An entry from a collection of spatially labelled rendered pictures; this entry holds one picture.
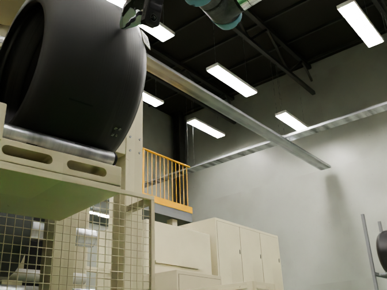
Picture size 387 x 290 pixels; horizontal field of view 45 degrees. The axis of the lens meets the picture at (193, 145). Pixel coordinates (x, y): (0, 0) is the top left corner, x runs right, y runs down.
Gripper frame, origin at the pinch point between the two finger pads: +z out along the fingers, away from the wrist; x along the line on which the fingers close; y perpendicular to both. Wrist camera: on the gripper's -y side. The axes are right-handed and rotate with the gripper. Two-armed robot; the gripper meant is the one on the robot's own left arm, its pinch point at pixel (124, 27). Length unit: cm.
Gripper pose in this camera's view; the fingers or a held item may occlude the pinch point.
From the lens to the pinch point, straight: 140.2
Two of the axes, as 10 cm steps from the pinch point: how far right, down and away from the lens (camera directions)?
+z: -6.5, 4.3, 6.2
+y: -1.2, -8.7, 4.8
